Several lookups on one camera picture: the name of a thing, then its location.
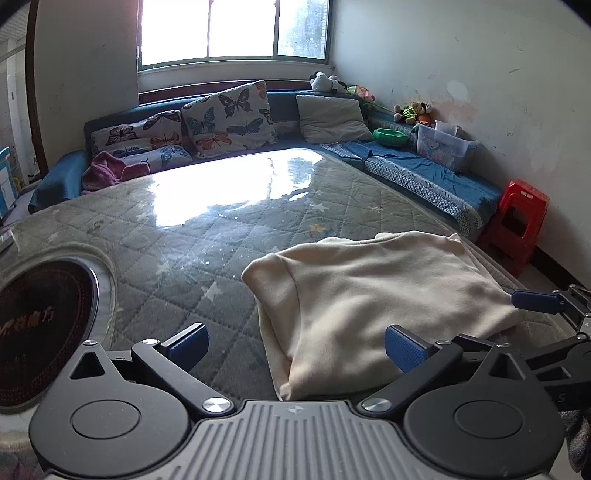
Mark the green plastic bowl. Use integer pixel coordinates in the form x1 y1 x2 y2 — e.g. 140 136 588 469
373 128 409 148

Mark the small plush toys pile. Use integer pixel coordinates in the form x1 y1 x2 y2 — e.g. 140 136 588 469
394 102 435 126

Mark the grey gloved right hand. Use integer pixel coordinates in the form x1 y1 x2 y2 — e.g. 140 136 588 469
560 410 590 479

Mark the blue white small cabinet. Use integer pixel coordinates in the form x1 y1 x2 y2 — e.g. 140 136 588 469
0 146 18 218

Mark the red plastic stool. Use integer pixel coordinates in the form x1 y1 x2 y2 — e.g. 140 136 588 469
477 179 550 278

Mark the long butterfly cushion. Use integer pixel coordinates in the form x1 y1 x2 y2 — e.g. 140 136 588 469
90 110 193 173

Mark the cream beige garment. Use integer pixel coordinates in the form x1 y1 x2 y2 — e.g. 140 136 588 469
242 231 524 401

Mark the blue corner sofa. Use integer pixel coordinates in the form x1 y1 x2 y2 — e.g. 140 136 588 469
28 89 502 238

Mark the black round induction cooktop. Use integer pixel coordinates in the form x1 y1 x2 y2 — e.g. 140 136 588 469
1 257 99 413

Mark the window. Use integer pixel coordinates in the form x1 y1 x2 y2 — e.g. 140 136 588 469
138 0 331 70

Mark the magenta cloth on sofa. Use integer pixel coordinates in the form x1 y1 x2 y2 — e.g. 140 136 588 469
81 151 150 192

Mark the grey remote control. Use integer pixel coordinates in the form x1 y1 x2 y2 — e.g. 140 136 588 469
0 230 15 253

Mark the clear plastic storage box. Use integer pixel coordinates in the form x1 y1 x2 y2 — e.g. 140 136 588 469
416 124 480 173

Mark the grey plain cushion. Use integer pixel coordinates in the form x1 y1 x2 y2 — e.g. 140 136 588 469
296 95 373 144

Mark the square butterfly cushion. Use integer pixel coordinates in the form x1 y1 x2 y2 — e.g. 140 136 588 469
181 80 277 159

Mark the panda plush toy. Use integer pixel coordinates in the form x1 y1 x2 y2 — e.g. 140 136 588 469
310 71 348 94

